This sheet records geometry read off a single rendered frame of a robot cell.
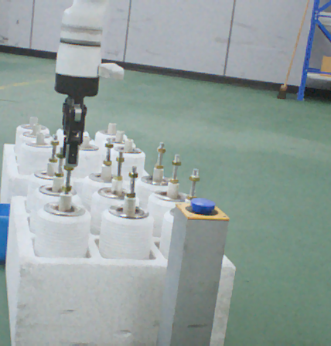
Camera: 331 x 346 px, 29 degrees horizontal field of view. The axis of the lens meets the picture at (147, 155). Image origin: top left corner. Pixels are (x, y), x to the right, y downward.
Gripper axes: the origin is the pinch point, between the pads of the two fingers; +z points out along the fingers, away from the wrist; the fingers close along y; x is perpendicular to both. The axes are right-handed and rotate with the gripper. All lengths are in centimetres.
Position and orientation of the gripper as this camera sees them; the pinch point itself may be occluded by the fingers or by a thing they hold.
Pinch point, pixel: (69, 154)
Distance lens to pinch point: 112.3
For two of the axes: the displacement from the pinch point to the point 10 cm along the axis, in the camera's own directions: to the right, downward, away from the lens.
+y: 1.9, 2.3, -9.5
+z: -1.1, 9.7, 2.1
